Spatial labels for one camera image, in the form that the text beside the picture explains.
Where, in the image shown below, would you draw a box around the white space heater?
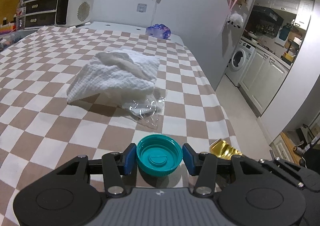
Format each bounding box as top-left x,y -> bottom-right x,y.
55,0 -> 94,27

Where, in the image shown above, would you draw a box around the white towel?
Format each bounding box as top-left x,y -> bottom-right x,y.
66,49 -> 160,105

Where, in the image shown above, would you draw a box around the white kitchen cabinets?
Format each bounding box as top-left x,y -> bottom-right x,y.
240,49 -> 289,115

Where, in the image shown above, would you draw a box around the white plush wall toy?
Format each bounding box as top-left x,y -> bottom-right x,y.
227,13 -> 244,28

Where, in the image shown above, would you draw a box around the black range hood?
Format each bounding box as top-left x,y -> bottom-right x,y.
250,5 -> 284,38

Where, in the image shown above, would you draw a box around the gold foil wrapper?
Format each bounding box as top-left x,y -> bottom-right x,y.
209,139 -> 242,160

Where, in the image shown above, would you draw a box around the water bottle red label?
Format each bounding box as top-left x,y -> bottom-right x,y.
16,0 -> 26,31

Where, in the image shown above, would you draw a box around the colourful stacked box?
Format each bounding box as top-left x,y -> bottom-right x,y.
0,17 -> 16,35

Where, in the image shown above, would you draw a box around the blue purple plastic bag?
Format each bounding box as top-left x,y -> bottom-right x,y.
145,24 -> 171,40

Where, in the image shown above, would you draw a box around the white washing machine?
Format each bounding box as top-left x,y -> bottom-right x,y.
225,39 -> 255,87

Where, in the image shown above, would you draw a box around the clear plastic wrapper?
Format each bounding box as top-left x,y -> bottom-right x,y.
121,88 -> 165,130

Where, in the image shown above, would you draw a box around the black white drawer cabinet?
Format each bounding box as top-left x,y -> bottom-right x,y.
25,0 -> 57,29

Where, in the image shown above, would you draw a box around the checkered brown white tablecloth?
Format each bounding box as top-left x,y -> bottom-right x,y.
1,27 -> 238,225

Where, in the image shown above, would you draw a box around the teal plastic bottle cap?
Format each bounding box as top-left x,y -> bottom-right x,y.
136,134 -> 183,177

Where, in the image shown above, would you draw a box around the wall outlet plate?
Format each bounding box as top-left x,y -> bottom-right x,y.
137,4 -> 147,13

